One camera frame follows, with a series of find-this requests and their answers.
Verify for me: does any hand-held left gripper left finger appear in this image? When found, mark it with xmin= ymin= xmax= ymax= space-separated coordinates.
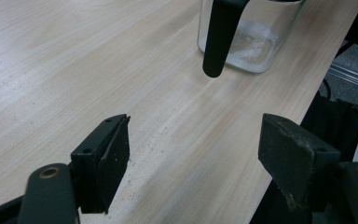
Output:
xmin=70 ymin=113 xmax=131 ymax=216

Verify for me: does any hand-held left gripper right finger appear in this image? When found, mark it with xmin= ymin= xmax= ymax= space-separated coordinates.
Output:
xmin=257 ymin=113 xmax=342 ymax=213

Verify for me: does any square glass jar black lid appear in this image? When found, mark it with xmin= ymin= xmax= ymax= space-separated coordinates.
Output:
xmin=197 ymin=0 xmax=307 ymax=78

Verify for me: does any dark cloth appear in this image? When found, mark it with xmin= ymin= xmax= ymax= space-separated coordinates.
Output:
xmin=250 ymin=90 xmax=358 ymax=224

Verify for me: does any black cable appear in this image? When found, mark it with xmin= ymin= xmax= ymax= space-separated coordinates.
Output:
xmin=321 ymin=78 xmax=334 ymax=101

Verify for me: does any aluminium floor rail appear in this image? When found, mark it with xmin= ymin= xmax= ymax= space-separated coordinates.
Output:
xmin=325 ymin=60 xmax=358 ymax=93

